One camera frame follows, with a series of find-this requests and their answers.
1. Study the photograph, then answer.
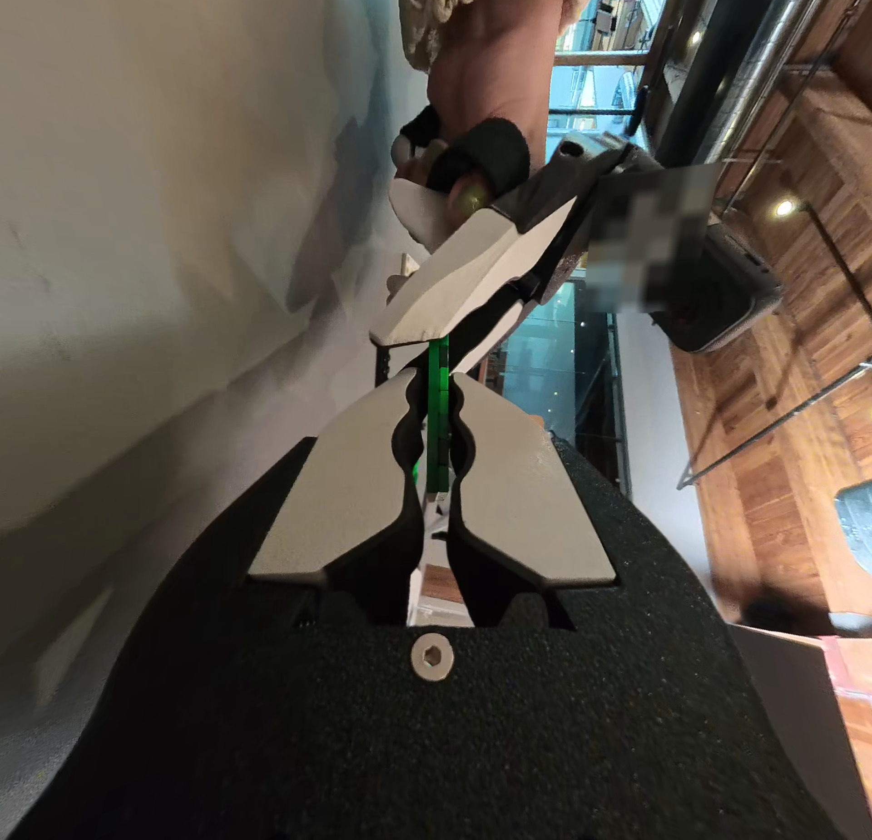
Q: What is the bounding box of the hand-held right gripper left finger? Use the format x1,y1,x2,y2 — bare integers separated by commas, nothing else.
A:
247,367,426,626

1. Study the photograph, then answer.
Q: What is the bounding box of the metal duct pipe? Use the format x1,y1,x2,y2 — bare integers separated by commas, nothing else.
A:
700,0,847,168

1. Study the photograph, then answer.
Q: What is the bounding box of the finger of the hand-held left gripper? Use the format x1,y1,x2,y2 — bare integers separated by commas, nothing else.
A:
402,288,546,379
370,196,580,348

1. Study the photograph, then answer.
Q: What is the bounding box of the person's left forearm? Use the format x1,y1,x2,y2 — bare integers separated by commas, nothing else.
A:
395,0,592,73

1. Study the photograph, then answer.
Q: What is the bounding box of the grey blue object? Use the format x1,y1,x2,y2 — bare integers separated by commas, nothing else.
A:
834,480,872,577

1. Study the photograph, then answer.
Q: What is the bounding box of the grey panel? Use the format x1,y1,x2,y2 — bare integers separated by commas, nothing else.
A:
728,621,872,840

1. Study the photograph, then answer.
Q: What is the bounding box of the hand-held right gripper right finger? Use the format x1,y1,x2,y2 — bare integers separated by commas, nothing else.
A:
446,372,619,628

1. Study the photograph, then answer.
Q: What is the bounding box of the green checkered lego assembly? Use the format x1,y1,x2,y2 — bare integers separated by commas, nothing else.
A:
425,336,455,495

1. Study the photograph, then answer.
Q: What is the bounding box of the glass partition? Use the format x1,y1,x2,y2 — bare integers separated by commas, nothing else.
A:
477,280,636,502

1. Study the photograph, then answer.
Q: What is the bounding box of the person's left hand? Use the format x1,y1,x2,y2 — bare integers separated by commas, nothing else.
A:
396,44,558,216

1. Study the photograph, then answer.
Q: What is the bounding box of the thin metal rail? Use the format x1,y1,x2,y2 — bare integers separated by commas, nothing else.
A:
677,359,872,491

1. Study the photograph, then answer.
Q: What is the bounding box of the pink object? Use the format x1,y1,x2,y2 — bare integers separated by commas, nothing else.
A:
820,634,872,754

